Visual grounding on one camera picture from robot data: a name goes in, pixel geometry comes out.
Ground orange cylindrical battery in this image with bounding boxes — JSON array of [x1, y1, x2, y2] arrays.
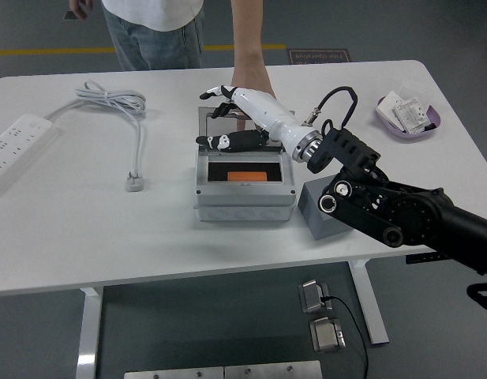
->
[[227, 171, 268, 183]]

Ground white power cord with plug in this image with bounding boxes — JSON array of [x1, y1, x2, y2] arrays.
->
[[43, 81, 148, 193]]

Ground person's right hand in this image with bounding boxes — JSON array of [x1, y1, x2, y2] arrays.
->
[[68, 0, 95, 21]]

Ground person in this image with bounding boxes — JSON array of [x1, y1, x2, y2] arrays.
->
[[91, 0, 207, 73]]

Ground clear plastic bag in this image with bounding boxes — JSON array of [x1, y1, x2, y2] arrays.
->
[[396, 80, 436, 112]]

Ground white power strip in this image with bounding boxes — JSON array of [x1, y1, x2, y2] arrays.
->
[[0, 113, 59, 198]]

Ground metal floor pedal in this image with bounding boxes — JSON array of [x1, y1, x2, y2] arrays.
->
[[309, 316, 347, 353], [298, 279, 333, 314]]

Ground grey cube holder block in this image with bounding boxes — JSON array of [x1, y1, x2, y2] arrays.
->
[[297, 177, 357, 241]]

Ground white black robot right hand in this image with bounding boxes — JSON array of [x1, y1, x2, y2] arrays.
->
[[195, 84, 321, 158]]

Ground white table leg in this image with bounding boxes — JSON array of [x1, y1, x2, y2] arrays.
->
[[75, 287, 105, 379], [348, 260, 390, 347]]

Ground purple plastic tray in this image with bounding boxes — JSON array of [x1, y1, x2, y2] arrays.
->
[[375, 94, 444, 143]]

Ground metal base plate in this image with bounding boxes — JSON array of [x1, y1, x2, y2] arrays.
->
[[223, 360, 323, 379], [123, 366, 225, 379]]

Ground white wall socket plate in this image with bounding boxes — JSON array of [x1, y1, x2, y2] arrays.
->
[[391, 98, 432, 133]]

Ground person's left hand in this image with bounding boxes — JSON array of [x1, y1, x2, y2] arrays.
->
[[230, 62, 278, 132]]

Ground grey junction box clear lid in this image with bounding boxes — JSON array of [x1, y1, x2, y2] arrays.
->
[[193, 104, 298, 224]]

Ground dark floor sign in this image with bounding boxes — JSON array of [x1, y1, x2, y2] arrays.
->
[[286, 49, 353, 66]]

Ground thin black floor cable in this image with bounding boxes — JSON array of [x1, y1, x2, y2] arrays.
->
[[321, 295, 370, 379]]

